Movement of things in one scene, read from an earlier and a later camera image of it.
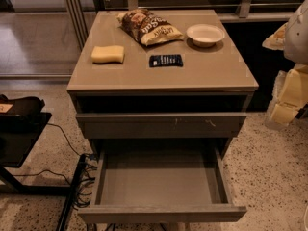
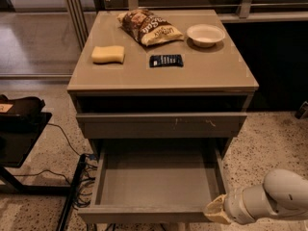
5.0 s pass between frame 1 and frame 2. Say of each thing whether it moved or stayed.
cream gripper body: moved
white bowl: stayed
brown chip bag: stayed
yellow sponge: stayed
